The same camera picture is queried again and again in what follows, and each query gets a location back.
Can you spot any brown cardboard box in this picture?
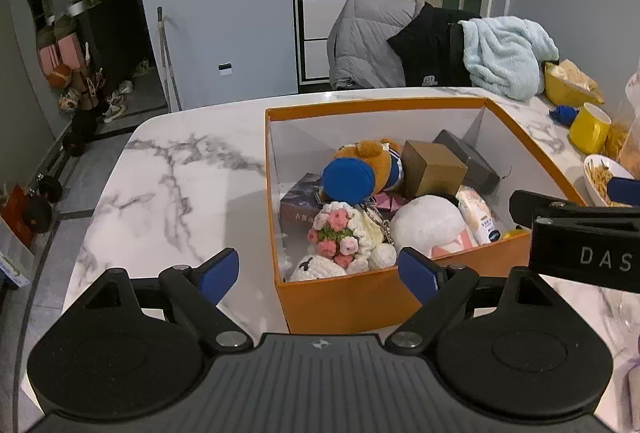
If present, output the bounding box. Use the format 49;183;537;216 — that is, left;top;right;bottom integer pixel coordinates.
401;141;468;199

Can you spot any illustrated card box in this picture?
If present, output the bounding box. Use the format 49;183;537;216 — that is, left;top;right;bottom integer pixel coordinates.
279;173;326;224

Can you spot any red panda plush toy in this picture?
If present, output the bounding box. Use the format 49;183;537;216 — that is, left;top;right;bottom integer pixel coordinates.
321;138;404;206

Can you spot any yellow plastic case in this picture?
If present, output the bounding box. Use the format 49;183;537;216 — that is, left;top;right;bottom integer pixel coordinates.
503;228;530;239

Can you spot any plate of noodles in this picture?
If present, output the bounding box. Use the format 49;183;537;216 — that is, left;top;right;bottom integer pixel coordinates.
584;154;634;207

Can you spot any small tube package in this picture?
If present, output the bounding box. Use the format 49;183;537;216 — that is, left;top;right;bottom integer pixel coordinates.
456;185;503;245

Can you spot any clear plastic food bag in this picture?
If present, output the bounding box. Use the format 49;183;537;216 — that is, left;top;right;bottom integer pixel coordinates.
604;70;640;159

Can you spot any white round plush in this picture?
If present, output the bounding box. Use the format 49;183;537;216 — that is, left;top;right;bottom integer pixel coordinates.
390;195;478;260

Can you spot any large orange storage box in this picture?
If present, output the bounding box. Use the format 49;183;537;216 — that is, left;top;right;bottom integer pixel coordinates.
266;97;580;335

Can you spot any yellow mug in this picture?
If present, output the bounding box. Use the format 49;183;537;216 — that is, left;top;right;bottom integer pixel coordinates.
568;103;612;155

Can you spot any crochet flower bouquet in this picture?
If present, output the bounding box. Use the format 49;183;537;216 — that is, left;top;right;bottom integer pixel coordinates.
307;201;385;274

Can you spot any pink cloth item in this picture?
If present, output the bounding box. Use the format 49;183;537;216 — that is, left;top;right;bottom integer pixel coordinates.
373;192;407;214

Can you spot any white crochet sheep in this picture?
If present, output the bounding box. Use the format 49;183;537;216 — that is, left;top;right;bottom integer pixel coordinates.
288;254;347;283

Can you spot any yellow bowl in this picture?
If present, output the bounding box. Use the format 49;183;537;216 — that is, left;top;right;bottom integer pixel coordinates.
544;60;605;108

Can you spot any light blue fleece blanket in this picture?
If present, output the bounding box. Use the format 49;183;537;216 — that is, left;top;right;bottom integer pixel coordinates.
459;16;560;102

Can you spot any black jacket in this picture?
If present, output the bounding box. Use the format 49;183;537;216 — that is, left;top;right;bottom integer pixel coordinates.
387;3;475;88

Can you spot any grey puffer jacket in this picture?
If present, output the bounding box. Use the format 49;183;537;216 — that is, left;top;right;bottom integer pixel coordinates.
326;0;424;90

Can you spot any white cabinet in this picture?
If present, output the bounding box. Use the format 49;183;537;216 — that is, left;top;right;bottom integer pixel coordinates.
293;0;347;91

